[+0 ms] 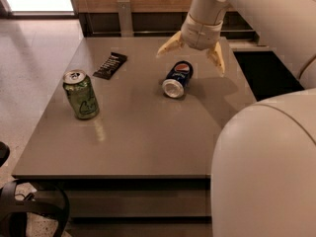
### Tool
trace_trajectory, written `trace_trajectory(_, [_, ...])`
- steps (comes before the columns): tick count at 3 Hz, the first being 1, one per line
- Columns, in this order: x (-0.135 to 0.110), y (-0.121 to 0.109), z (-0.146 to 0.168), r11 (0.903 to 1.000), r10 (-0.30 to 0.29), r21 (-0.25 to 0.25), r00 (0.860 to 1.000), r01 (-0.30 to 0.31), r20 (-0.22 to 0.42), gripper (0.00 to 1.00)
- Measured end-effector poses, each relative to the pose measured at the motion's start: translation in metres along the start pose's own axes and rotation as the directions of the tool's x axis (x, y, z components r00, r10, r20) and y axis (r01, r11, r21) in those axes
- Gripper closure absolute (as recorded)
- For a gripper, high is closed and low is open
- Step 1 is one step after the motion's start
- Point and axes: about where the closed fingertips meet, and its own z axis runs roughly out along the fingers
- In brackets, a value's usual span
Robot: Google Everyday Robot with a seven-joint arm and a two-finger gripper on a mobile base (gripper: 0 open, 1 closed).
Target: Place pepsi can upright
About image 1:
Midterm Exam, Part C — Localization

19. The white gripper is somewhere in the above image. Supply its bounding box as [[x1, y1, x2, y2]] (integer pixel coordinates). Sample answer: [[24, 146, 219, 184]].
[[157, 14, 225, 76]]

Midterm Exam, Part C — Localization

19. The blue pepsi can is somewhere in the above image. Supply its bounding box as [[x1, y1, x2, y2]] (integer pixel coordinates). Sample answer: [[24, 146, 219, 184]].
[[162, 60, 194, 99]]

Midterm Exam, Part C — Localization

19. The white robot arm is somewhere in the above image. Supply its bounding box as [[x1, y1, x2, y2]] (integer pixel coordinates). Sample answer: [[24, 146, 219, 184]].
[[159, 0, 316, 237]]

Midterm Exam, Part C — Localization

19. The green soda can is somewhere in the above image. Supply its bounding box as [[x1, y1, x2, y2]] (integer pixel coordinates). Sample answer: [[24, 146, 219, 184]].
[[63, 69, 99, 119]]

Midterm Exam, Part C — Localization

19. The black snack bar wrapper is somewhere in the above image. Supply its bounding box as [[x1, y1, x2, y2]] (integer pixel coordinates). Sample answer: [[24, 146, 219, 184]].
[[94, 52, 127, 80]]

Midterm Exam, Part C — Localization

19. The grey table with drawers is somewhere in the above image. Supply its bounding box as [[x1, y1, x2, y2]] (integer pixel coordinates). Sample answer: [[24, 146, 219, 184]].
[[13, 38, 254, 237]]

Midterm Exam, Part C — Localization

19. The black chair base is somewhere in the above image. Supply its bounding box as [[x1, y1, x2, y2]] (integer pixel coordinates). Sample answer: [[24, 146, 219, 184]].
[[0, 180, 70, 237]]

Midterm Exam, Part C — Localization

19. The black round object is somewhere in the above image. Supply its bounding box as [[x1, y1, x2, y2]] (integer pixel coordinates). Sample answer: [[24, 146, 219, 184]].
[[0, 142, 10, 167]]

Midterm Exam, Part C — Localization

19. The left metal bracket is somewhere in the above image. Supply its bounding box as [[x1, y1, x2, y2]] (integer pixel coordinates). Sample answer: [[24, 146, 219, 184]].
[[117, 0, 134, 38]]

